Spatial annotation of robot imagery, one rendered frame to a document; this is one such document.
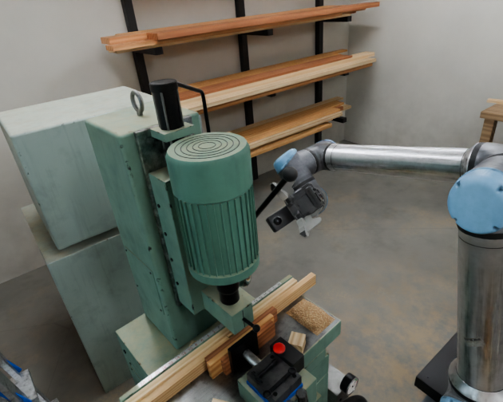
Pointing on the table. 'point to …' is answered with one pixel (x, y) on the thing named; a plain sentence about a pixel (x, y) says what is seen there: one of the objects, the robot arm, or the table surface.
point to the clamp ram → (244, 352)
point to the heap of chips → (310, 316)
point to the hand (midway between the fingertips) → (285, 211)
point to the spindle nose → (229, 293)
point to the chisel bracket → (242, 309)
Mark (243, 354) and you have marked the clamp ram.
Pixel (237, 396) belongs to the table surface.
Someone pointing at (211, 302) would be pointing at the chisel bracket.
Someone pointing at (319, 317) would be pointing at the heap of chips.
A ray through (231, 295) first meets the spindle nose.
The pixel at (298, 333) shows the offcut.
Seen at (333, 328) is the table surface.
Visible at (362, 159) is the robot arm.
